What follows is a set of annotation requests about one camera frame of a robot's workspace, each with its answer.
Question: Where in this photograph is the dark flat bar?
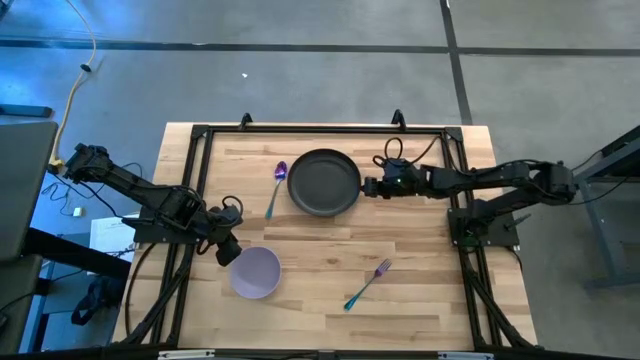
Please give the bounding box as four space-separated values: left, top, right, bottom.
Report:
0 103 54 120

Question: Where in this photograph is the grey desk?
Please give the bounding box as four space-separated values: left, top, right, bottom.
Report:
0 119 60 265

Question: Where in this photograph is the black table frame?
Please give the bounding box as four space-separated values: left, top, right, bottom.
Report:
110 122 540 360

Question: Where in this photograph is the iridescent purple teal spoon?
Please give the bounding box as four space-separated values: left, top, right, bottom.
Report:
264 160 290 221

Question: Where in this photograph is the silver fork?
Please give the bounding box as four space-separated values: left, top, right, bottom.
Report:
342 257 394 313

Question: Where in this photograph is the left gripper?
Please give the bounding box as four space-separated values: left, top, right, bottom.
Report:
199 203 247 268

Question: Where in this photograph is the black desk beam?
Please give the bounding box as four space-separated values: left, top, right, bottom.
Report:
19 227 132 282

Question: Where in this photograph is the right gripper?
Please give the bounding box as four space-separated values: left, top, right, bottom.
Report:
360 156 432 200

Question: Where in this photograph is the dark grey metal stand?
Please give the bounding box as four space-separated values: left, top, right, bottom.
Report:
571 123 640 292

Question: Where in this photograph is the thin black floor cable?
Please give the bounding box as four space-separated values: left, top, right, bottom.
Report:
41 161 147 217

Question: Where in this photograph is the black plate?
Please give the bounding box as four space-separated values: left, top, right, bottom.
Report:
286 147 363 218

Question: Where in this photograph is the white aluminium bracket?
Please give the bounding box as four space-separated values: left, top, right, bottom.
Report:
157 349 217 360
437 350 495 360

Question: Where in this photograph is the white paper sheet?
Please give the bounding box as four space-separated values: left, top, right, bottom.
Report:
89 213 139 265

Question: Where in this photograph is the lavender bowl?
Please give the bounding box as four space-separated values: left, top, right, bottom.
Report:
228 245 283 301

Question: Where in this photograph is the black bag with straps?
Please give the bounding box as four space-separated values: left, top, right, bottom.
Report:
70 273 127 327

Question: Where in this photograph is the yellow extension cable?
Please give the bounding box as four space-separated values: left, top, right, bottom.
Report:
48 0 99 170

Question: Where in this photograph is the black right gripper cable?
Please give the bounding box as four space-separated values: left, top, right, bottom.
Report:
382 136 442 169

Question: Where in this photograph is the grey cabinet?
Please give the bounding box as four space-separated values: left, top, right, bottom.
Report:
0 254 44 354

